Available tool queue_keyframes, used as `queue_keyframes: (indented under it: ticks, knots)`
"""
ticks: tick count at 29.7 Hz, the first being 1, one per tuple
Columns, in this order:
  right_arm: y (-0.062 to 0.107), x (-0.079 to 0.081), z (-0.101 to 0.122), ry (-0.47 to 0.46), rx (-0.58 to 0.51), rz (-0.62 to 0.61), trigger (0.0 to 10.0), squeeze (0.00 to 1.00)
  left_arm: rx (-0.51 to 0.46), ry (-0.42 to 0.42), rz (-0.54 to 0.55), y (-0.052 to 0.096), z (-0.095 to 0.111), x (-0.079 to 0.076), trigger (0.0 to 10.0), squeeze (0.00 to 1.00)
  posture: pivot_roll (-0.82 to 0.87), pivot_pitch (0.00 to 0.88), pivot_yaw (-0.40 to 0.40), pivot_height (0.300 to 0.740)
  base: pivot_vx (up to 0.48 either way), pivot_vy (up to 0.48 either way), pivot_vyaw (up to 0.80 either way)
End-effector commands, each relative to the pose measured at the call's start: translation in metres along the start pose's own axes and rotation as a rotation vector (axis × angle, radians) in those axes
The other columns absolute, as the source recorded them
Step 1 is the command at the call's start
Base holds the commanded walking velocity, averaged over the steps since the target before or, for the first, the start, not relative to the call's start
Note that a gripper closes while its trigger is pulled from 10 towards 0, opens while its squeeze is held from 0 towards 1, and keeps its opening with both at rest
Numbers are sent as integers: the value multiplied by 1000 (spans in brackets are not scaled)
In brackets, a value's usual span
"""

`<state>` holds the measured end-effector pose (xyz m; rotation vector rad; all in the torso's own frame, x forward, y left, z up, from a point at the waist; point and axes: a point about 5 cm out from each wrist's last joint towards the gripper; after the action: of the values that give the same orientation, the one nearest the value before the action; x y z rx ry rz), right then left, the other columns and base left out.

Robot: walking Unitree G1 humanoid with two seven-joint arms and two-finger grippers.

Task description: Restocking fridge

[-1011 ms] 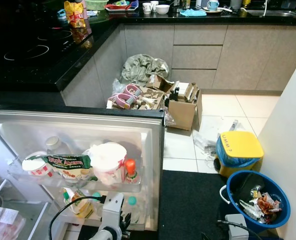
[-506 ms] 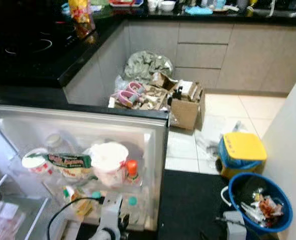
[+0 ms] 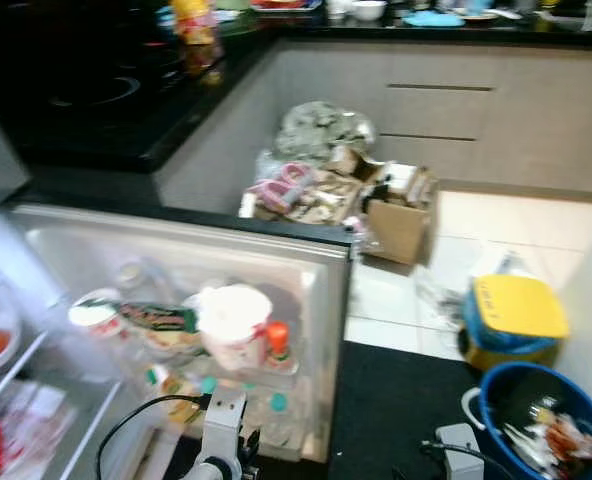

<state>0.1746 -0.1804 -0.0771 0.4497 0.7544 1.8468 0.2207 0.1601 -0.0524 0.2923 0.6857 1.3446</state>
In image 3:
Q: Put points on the flat cardboard box of clutter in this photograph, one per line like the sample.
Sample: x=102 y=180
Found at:
x=326 y=198

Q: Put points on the dark blue floor mat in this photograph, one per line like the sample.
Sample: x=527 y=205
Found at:
x=396 y=410

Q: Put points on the clear plastic bag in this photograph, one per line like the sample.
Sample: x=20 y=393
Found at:
x=441 y=295

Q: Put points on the green food packet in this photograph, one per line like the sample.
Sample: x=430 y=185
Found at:
x=156 y=318

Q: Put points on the small bottle orange cap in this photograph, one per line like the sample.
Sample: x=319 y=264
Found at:
x=278 y=340

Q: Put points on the clear bottle teal cap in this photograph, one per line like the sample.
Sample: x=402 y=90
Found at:
x=278 y=402
x=208 y=385

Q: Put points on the white lidded plastic tub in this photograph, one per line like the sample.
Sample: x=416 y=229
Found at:
x=234 y=320

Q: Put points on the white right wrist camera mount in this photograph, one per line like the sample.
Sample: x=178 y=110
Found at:
x=461 y=455

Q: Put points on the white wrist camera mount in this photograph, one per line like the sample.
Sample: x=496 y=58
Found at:
x=224 y=425
x=461 y=455

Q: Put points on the black top kitchen counter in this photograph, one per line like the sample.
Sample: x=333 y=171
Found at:
x=476 y=110

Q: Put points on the white bowl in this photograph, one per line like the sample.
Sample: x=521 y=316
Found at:
x=368 y=10

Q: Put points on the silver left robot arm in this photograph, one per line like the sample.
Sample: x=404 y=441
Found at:
x=204 y=472

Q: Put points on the red and blue plate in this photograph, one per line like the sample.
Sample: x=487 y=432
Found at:
x=286 y=5

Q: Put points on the green plastic bowl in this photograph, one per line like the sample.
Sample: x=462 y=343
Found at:
x=231 y=4

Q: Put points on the grey crumpled plastic bag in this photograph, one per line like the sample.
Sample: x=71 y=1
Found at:
x=321 y=130

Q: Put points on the pink plastic item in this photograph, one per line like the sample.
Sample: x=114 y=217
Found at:
x=286 y=185

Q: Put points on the yellow sauce bottle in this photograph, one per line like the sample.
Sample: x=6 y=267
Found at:
x=166 y=385

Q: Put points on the light blue cloth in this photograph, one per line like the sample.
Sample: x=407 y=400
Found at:
x=434 y=18

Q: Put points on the white plastic food bag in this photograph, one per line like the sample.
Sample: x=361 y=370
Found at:
x=36 y=415

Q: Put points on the silver two door fridge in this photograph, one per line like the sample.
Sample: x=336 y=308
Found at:
x=176 y=250

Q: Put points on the bin with yellow lid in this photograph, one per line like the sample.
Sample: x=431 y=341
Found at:
x=521 y=305

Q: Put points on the yellow snack packet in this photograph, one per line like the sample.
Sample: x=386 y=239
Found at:
x=193 y=22

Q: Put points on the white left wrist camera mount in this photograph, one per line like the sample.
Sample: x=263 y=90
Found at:
x=224 y=425

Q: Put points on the blue plastic bucket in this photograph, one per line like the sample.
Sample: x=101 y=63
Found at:
x=521 y=385

